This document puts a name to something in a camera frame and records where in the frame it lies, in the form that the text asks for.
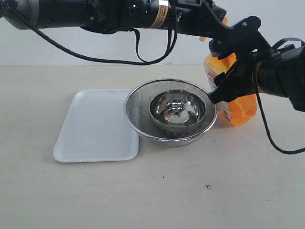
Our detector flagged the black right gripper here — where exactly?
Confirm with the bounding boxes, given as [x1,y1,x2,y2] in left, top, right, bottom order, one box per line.
[207,51,282,104]

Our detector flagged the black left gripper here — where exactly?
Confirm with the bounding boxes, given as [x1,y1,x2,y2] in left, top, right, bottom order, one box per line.
[169,0,226,38]

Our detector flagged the orange pump soap bottle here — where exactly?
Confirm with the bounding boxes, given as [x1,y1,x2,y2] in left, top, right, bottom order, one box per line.
[199,17,258,126]

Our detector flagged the small stainless steel bowl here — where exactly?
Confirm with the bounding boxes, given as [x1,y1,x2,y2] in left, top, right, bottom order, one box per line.
[149,90,207,129]

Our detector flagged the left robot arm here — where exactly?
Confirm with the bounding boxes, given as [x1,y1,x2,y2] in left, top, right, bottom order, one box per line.
[0,0,226,36]

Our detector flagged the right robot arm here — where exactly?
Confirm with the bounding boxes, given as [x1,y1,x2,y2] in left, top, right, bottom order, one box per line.
[208,45,305,112]

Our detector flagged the steel mesh colander basin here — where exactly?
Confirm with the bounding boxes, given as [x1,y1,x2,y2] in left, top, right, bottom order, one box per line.
[124,79,217,147]

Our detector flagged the white rectangular plastic tray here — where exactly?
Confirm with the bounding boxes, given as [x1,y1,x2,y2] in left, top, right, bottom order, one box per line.
[53,89,139,163]

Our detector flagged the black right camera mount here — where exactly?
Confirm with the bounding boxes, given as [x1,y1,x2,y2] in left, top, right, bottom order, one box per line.
[208,16,271,60]

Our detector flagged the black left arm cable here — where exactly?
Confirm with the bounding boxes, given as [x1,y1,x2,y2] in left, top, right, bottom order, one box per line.
[0,0,179,66]

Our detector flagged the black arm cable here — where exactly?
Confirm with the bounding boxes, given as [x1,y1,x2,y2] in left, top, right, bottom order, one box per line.
[0,0,179,66]
[252,38,305,155]

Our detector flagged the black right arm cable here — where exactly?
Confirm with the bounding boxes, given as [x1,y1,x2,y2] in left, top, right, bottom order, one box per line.
[252,38,305,155]

